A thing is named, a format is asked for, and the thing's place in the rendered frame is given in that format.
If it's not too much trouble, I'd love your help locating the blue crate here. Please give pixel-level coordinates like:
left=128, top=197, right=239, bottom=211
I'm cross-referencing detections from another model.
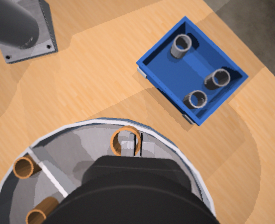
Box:
left=136, top=15, right=249, bottom=126

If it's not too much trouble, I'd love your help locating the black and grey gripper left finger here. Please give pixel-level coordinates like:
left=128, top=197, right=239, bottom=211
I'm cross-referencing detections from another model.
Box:
left=121, top=133, right=136, bottom=157

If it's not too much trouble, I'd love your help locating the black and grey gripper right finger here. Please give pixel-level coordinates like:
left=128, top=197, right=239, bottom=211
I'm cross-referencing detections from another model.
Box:
left=140, top=133, right=155, bottom=158

